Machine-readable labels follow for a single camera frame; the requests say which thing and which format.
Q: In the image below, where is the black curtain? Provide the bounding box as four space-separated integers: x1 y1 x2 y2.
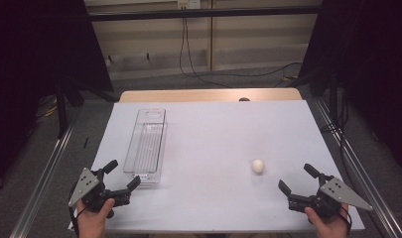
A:
0 0 114 191
298 0 402 175

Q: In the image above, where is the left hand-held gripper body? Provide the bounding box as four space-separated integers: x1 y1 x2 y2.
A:
67 167 132 213

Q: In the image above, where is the clear plastic container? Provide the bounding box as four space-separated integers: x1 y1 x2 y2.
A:
122 107 169 185

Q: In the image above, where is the yellow cable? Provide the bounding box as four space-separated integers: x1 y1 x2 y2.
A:
43 103 59 118

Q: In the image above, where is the black wrist strap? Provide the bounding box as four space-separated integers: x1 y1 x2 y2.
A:
336 203 353 234
68 197 87 238

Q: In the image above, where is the person's left hand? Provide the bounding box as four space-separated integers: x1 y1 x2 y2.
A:
76 197 116 238

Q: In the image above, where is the metal floor rail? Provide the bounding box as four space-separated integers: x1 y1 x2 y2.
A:
315 98 402 238
9 122 74 238

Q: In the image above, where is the black floor cable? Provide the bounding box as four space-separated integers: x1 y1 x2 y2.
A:
201 61 303 79

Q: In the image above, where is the person's right hand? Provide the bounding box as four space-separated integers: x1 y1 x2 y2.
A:
304 202 351 238

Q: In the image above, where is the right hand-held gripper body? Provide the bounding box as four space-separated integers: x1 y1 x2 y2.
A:
287 177 374 219

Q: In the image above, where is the black metal stand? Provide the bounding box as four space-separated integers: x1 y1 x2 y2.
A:
55 77 121 139

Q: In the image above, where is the white egg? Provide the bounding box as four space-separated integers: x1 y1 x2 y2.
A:
251 159 266 176

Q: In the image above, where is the white wall outlet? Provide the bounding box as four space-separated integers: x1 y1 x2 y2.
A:
177 0 202 10

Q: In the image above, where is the hanging black cable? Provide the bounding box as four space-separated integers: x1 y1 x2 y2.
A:
179 17 234 89

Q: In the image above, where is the black horizontal bar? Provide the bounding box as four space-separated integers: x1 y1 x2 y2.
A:
87 5 323 23

